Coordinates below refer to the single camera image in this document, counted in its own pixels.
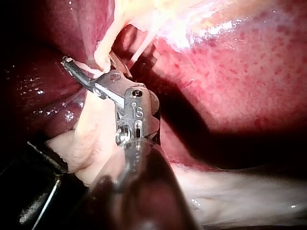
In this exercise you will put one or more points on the right arm instrument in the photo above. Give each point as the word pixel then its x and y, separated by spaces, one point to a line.
pixel 138 112

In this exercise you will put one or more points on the right arm instrument jaw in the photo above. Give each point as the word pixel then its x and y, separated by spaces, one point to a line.
pixel 79 74
pixel 120 68

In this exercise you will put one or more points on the pale fatty tissue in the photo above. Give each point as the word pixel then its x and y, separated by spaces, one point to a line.
pixel 93 134
pixel 182 24
pixel 239 196

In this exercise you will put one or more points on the thin tube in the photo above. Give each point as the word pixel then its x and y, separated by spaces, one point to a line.
pixel 105 48
pixel 142 49

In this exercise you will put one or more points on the dark red liver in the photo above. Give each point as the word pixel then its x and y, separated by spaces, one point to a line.
pixel 239 83

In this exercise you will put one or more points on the dark right arm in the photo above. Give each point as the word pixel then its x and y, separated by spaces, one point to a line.
pixel 148 191

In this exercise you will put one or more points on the dark left arm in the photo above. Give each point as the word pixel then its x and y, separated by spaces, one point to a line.
pixel 28 187

